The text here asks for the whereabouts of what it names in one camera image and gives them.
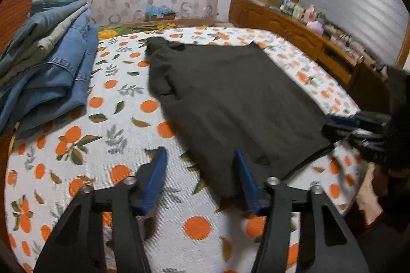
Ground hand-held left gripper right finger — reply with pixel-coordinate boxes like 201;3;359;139
233;149;370;273

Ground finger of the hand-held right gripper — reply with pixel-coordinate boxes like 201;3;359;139
322;124;385;152
328;111;390;130

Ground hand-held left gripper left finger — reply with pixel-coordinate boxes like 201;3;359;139
32;146;169;273

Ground black pants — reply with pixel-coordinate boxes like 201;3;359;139
145;36;335;198

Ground person's right forearm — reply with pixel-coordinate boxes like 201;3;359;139
346;210;410;273

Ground olive green folded pants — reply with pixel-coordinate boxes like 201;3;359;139
0;4;92;85

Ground person's right hand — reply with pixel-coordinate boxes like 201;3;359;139
356;163;386;224

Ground orange fruit print bedsheet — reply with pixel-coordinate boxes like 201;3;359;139
5;26;369;273

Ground pink tissue pack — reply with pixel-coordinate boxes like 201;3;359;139
307;21;325;34

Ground pink bottle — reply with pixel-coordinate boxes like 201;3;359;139
303;4;317;22

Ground wooden sideboard cabinet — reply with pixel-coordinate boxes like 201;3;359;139
228;0;390;115

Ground group of cosmetic bottles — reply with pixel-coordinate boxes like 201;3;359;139
283;1;305;17

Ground blue denim folded jeans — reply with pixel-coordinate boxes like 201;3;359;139
0;8;99;136

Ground floral blanket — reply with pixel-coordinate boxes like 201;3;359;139
98;22;218;39

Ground grey-blue folded jeans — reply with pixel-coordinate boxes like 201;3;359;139
0;0;91;76

